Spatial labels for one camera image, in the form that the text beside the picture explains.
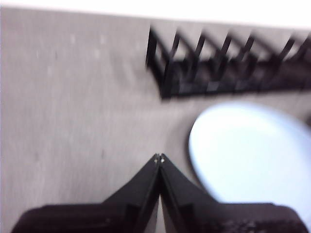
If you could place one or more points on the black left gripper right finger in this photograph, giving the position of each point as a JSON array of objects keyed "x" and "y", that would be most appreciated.
[{"x": 199, "y": 216}]

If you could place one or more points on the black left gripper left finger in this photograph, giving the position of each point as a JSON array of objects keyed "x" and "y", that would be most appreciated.
[{"x": 116, "y": 213}]

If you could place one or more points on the light blue round plate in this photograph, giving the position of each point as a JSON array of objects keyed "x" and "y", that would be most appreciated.
[{"x": 247, "y": 150}]

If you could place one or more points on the black plastic plate rack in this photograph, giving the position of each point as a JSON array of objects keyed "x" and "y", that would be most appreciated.
[{"x": 286, "y": 77}]

